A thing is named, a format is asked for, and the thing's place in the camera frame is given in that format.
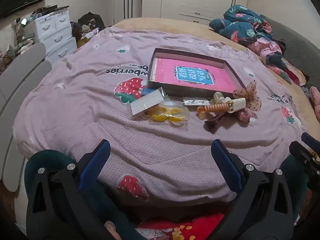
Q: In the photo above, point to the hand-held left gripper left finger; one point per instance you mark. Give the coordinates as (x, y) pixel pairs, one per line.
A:
(96, 162)

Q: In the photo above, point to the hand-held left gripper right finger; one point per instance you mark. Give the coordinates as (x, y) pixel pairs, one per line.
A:
(226, 165)

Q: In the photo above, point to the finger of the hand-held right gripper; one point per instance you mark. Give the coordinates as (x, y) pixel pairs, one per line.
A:
(300, 151)
(311, 142)

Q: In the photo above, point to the polka dot mesh bow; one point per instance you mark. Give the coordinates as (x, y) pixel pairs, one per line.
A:
(250, 92)

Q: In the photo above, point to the white card packet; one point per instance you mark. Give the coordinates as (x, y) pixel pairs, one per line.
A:
(146, 102)

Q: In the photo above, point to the bag of yellow rings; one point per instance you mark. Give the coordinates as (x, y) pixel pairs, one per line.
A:
(165, 113)

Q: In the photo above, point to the shallow cardboard box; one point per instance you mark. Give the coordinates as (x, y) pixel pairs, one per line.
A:
(190, 55)

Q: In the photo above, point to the person's left hand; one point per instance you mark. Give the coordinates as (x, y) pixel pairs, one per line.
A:
(110, 227)

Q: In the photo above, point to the person's green pants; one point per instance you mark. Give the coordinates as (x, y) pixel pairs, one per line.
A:
(57, 157)

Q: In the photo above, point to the pink fluffy cloth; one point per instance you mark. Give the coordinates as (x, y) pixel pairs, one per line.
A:
(315, 102)

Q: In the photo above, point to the dark red hair clip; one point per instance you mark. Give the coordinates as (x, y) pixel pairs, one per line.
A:
(215, 125)

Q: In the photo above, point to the pink strawberry print blanket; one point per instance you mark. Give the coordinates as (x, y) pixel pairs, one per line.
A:
(100, 120)

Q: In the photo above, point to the small pink hair accessory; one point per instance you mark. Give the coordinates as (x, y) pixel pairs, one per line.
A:
(243, 117)

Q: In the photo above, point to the white hair clip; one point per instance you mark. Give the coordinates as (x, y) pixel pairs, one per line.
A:
(236, 104)

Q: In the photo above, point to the red floral cloth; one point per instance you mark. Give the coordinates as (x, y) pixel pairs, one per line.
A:
(200, 222)

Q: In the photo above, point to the cream hair claw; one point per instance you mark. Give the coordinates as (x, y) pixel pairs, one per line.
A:
(217, 97)

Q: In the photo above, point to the earring card packet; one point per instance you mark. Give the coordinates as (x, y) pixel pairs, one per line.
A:
(196, 102)

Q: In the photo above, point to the small blue box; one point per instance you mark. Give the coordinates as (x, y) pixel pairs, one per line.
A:
(147, 92)

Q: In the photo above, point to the grey padded headboard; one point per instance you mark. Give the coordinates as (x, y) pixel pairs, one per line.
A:
(300, 50)

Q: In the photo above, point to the pink floral pajamas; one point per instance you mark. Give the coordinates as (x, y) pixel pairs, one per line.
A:
(270, 52)

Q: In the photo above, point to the cardboard box with clothes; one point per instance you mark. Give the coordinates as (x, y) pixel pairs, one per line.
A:
(83, 35)

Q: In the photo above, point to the grey chair panels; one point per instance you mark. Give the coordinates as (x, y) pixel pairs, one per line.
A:
(25, 55)

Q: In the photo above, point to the white drawer cabinet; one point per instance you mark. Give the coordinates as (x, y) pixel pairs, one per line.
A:
(57, 37)

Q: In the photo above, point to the black backpack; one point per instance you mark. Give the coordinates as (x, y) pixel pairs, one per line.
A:
(91, 20)

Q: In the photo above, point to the cluttered side shelf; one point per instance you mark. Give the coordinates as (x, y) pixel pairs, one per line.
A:
(15, 37)

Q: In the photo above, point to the clutter on drawer cabinet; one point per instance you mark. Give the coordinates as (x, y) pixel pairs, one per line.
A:
(47, 11)

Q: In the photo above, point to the white door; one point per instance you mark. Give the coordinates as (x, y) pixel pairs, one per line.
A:
(133, 7)

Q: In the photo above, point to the white wardrobe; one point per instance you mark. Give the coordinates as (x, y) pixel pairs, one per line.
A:
(187, 0)

